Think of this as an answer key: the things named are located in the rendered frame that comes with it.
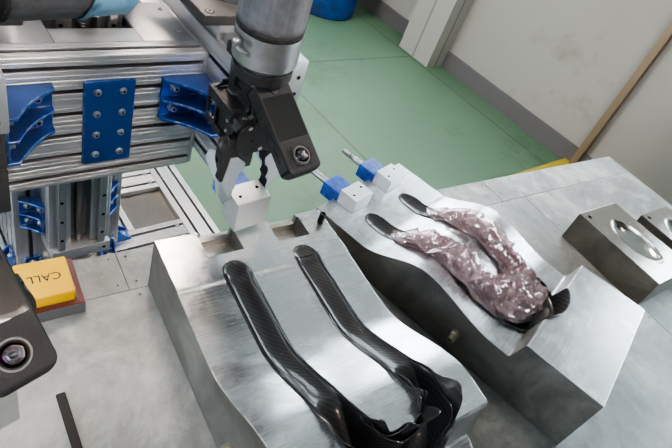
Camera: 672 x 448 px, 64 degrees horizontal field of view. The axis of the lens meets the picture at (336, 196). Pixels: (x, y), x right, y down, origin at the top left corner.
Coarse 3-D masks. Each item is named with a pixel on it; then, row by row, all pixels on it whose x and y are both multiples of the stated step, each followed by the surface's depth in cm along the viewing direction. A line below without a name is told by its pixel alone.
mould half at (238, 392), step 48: (192, 240) 72; (240, 240) 74; (288, 240) 77; (336, 240) 80; (192, 288) 66; (288, 288) 71; (192, 336) 63; (240, 336) 64; (288, 336) 66; (336, 336) 68; (384, 336) 69; (192, 384) 65; (240, 384) 58; (336, 384) 59; (384, 384) 59; (240, 432) 55; (288, 432) 52
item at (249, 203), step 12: (240, 180) 76; (252, 180) 74; (240, 192) 72; (252, 192) 73; (264, 192) 73; (228, 204) 73; (240, 204) 71; (252, 204) 72; (264, 204) 74; (228, 216) 74; (240, 216) 72; (252, 216) 74; (264, 216) 76; (240, 228) 74
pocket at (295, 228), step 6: (294, 216) 82; (288, 222) 82; (294, 222) 82; (300, 222) 81; (276, 228) 81; (282, 228) 82; (288, 228) 83; (294, 228) 83; (300, 228) 82; (276, 234) 81; (282, 234) 82; (288, 234) 82; (294, 234) 83; (300, 234) 82; (306, 234) 80
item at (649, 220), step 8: (664, 208) 130; (640, 216) 124; (648, 216) 124; (656, 216) 125; (664, 216) 126; (648, 224) 123; (656, 224) 122; (664, 224) 123; (656, 232) 121; (664, 232) 121; (664, 240) 120
